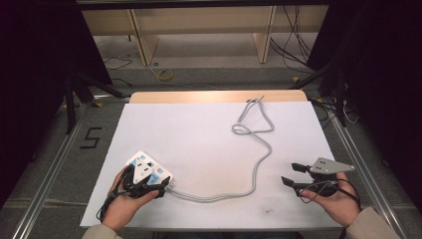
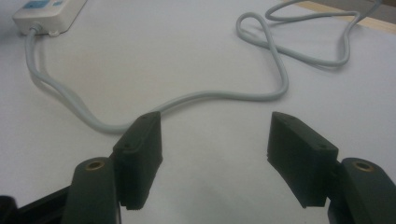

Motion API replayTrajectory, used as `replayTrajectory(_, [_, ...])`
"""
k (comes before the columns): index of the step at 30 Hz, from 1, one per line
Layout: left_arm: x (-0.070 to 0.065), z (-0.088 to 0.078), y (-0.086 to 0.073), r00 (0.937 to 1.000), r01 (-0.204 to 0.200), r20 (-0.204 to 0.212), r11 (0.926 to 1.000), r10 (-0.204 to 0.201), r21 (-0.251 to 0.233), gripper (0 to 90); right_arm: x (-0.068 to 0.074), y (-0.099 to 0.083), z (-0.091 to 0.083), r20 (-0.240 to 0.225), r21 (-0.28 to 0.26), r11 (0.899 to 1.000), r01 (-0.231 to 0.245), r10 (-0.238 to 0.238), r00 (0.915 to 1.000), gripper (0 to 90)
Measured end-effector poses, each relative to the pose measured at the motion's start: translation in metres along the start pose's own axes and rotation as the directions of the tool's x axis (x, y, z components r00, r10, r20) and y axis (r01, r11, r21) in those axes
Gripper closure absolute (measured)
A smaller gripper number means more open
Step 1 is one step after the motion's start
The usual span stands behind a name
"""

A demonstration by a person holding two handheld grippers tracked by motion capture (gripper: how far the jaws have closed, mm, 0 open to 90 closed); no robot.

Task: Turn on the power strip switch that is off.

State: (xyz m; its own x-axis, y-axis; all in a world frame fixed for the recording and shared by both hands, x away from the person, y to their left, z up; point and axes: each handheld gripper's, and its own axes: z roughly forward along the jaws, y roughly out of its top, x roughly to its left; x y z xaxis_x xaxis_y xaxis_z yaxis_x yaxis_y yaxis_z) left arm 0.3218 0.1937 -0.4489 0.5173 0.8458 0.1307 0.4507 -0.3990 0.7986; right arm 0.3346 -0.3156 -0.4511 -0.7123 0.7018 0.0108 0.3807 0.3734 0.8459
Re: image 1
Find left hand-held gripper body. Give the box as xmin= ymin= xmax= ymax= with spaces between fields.
xmin=122 ymin=163 xmax=159 ymax=200

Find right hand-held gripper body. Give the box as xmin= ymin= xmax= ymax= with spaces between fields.
xmin=299 ymin=156 xmax=356 ymax=198

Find white power strip blue sockets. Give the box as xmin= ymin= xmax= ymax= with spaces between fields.
xmin=125 ymin=150 xmax=175 ymax=187

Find person's left hand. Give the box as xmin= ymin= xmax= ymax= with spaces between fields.
xmin=102 ymin=168 xmax=160 ymax=232

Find person's right hand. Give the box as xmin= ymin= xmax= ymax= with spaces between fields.
xmin=300 ymin=180 xmax=361 ymax=229

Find white table cover sheet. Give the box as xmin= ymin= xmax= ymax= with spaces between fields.
xmin=80 ymin=101 xmax=343 ymax=231

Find black metal stand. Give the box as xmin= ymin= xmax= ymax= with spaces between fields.
xmin=63 ymin=71 xmax=131 ymax=135
xmin=290 ymin=59 xmax=348 ymax=128

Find black curtain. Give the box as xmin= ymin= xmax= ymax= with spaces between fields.
xmin=0 ymin=0 xmax=113 ymax=203
xmin=307 ymin=0 xmax=422 ymax=200

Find beige wooden shelf unit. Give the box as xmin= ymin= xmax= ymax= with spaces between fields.
xmin=81 ymin=4 xmax=330 ymax=68

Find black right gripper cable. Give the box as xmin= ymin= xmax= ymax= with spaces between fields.
xmin=298 ymin=178 xmax=362 ymax=211

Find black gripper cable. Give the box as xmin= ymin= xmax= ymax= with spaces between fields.
xmin=96 ymin=167 xmax=131 ymax=223
xmin=298 ymin=178 xmax=362 ymax=211

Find aluminium floor rail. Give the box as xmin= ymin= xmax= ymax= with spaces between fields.
xmin=326 ymin=105 xmax=411 ymax=239
xmin=10 ymin=102 xmax=93 ymax=239

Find grey power strip cable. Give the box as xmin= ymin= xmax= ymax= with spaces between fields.
xmin=166 ymin=96 xmax=276 ymax=204

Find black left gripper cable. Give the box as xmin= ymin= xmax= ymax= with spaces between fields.
xmin=96 ymin=167 xmax=131 ymax=223

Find white thin cable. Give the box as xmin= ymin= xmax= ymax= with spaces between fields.
xmin=341 ymin=99 xmax=360 ymax=125

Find yellow coiled cable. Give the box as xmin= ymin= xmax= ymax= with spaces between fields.
xmin=156 ymin=68 xmax=175 ymax=83

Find thin black floor cable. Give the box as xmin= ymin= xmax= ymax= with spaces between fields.
xmin=103 ymin=55 xmax=134 ymax=88

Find bundle of black floor cables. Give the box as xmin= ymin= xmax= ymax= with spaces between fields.
xmin=269 ymin=5 xmax=317 ymax=75

